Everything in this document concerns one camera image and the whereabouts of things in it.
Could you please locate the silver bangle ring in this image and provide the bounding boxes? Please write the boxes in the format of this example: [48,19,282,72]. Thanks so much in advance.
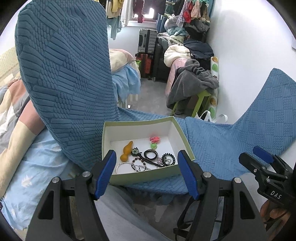
[116,161,133,175]

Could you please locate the black coil hair tie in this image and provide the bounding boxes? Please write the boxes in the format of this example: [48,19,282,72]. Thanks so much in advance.
[161,153,178,166]

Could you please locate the dark beaded bracelet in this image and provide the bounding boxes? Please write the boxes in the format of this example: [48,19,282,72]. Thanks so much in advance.
[131,157,148,172]

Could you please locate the orange gourd pendant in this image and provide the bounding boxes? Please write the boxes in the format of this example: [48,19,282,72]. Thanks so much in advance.
[120,141,133,162]

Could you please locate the black round bangle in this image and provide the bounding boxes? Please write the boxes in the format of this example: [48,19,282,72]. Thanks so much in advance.
[144,149,158,161]

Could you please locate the green white cardboard box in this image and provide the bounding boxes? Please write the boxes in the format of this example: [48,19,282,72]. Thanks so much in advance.
[102,116,195,185]

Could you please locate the pink flower hair clip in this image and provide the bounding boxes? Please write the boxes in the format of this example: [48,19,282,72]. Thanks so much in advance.
[149,136,160,144]

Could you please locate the person's right hand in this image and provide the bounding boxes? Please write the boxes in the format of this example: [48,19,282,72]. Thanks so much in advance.
[260,200,291,233]

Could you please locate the fruit print ironing board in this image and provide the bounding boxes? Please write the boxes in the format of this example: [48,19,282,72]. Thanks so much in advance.
[207,56,220,121]

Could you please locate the green plastic stool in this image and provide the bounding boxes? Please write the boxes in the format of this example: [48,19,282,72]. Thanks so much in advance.
[170,89,212,118]

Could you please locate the patchwork quilt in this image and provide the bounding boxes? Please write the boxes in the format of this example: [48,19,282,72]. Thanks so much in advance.
[1,47,45,197]

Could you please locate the grey blanket on stool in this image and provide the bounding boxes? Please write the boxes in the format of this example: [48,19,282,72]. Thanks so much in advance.
[166,59,219,109]

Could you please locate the light blue bed sheet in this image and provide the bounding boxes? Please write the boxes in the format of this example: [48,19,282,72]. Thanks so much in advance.
[111,64,140,102]

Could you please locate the pile of clothes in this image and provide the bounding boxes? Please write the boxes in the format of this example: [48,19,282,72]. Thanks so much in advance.
[157,16,214,60]

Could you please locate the red suitcase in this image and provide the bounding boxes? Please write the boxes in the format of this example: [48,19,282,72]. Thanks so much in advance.
[135,53,154,78]

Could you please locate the beige pink pillow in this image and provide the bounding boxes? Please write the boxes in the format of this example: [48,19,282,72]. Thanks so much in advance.
[109,49,135,72]

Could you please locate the blue textured blanket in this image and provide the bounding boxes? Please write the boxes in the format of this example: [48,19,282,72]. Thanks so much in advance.
[14,0,296,197]

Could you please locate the grey hard suitcase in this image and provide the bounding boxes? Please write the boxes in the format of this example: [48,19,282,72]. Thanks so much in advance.
[137,29,158,54]

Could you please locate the white bag handles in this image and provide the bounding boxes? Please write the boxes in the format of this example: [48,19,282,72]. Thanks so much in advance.
[195,110,228,124]

